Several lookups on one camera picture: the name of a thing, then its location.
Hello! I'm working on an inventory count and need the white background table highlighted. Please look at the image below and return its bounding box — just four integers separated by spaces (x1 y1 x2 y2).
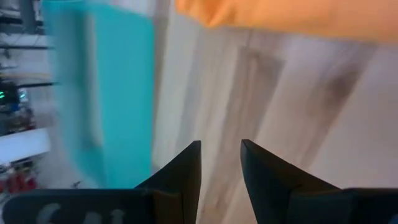
0 127 51 165

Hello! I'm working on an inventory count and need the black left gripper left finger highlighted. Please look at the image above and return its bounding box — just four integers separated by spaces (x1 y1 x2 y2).
135 140 202 224

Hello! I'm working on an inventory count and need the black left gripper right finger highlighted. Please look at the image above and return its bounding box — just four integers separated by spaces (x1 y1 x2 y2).
241 139 352 224

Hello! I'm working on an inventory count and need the teal translucent plastic basket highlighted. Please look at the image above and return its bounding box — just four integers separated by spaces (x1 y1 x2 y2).
42 0 155 190

